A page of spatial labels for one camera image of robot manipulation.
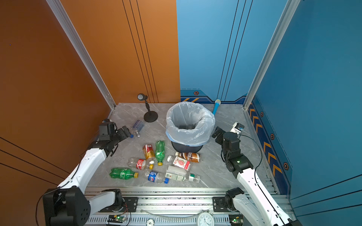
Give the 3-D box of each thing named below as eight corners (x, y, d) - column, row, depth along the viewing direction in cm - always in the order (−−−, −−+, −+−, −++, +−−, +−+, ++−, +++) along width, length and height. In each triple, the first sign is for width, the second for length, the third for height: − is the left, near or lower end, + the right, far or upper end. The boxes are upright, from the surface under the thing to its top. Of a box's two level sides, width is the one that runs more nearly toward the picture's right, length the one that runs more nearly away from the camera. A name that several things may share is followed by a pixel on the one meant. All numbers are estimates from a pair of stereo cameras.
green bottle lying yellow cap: (111, 178, 84) (107, 175, 80) (116, 169, 88) (112, 166, 83) (136, 183, 82) (134, 180, 78) (140, 174, 86) (137, 170, 81)
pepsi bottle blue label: (144, 180, 82) (142, 177, 79) (147, 171, 86) (146, 168, 82) (167, 187, 80) (166, 184, 76) (170, 178, 83) (169, 175, 80)
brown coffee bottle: (175, 160, 90) (174, 157, 86) (176, 153, 93) (176, 149, 89) (199, 164, 89) (199, 161, 84) (200, 157, 92) (200, 153, 88)
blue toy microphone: (210, 113, 117) (210, 110, 114) (215, 101, 126) (216, 98, 124) (215, 115, 116) (216, 112, 113) (220, 102, 125) (221, 99, 123)
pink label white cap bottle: (166, 163, 89) (166, 160, 86) (170, 156, 92) (169, 153, 89) (189, 171, 86) (189, 169, 83) (192, 164, 89) (192, 162, 85)
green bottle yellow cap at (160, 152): (155, 166, 88) (154, 163, 84) (156, 144, 98) (155, 140, 94) (165, 165, 88) (164, 162, 85) (165, 143, 98) (164, 140, 95)
